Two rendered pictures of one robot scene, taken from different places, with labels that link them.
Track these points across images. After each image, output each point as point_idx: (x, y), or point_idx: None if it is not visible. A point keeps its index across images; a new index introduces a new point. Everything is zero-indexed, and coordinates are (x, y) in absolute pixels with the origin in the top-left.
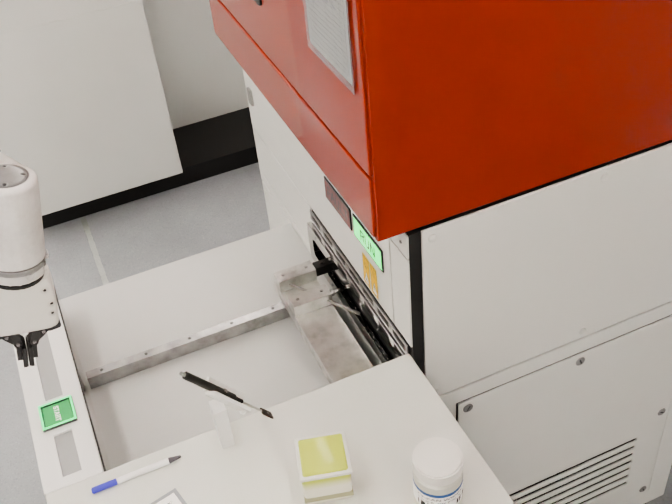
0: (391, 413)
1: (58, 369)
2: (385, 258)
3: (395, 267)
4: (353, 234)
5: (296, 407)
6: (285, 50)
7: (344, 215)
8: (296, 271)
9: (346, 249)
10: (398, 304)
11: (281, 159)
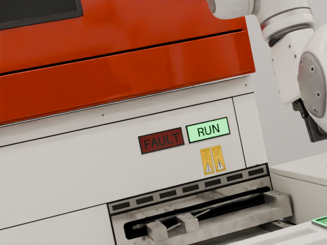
0: (318, 160)
1: (272, 237)
2: (230, 119)
3: (242, 113)
4: (185, 147)
5: (316, 172)
6: (125, 24)
7: (173, 140)
8: (156, 224)
9: (175, 176)
10: (249, 142)
11: (42, 208)
